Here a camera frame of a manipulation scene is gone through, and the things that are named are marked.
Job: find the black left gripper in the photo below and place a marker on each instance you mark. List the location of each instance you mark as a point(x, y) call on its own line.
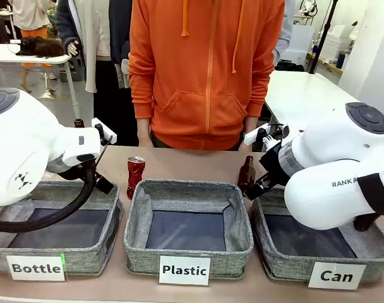
point(104, 184)

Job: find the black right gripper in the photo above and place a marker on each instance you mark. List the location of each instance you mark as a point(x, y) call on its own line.
point(275, 162)

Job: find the crushed red drink can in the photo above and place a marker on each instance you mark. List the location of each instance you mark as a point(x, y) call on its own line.
point(135, 176)

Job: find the person right forearm orange sleeve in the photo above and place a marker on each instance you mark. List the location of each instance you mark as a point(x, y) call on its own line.
point(140, 88)

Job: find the person left forearm orange sleeve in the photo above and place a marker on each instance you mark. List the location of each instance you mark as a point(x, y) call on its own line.
point(261, 88)

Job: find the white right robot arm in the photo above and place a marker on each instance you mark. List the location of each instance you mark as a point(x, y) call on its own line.
point(321, 195)

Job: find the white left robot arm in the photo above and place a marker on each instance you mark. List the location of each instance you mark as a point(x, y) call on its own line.
point(21, 142)

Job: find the grey fabric basket bottle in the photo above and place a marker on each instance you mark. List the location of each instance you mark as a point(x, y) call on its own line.
point(84, 252)

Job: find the grey fabric basket can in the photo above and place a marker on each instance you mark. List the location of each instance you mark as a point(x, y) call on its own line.
point(286, 265)

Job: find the grey fabric basket plastic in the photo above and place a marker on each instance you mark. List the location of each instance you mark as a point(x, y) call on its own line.
point(185, 259)

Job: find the white Can label sign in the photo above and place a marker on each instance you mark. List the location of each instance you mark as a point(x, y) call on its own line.
point(336, 276)

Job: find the person right hand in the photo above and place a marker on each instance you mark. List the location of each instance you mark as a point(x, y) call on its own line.
point(145, 134)

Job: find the navy bystander right hand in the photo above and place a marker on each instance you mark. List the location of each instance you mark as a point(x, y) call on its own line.
point(73, 48)

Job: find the blue wrist watch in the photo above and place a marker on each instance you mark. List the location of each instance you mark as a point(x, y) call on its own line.
point(243, 136)

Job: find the large white background table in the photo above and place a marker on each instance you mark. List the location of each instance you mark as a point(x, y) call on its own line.
point(305, 91)

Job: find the white Bottle label sign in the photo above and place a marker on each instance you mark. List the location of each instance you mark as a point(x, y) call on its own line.
point(35, 268)

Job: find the white Plastic label sign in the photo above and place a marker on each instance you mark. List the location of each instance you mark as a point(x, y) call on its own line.
point(184, 270)

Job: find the black bag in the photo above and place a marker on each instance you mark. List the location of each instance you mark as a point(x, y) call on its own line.
point(288, 65)

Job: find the person in orange hoodie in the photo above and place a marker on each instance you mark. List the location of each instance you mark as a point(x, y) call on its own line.
point(195, 79)

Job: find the person in beige coat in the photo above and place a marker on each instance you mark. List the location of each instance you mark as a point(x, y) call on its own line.
point(97, 47)

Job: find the dark blue flask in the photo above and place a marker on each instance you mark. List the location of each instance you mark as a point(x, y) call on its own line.
point(341, 60)

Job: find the black furry object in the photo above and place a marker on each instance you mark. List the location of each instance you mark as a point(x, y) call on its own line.
point(40, 47)

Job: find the bystander in grey long sleeve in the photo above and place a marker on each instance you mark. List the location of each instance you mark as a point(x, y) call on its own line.
point(283, 34)

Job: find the small white background table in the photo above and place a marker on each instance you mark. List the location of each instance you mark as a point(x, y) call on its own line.
point(9, 53)

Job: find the black tripod stand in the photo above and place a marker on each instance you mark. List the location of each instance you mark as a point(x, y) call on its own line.
point(323, 34)

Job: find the stack of white storage boxes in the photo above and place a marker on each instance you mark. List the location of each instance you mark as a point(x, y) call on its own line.
point(338, 41)

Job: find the distant person orange shorts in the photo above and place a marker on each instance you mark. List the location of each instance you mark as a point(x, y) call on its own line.
point(34, 19)

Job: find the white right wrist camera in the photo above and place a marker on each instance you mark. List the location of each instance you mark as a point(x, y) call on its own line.
point(253, 135)

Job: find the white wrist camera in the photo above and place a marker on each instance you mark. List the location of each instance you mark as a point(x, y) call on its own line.
point(253, 135)
point(105, 131)

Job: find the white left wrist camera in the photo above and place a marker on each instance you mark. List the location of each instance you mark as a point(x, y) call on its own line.
point(105, 131)

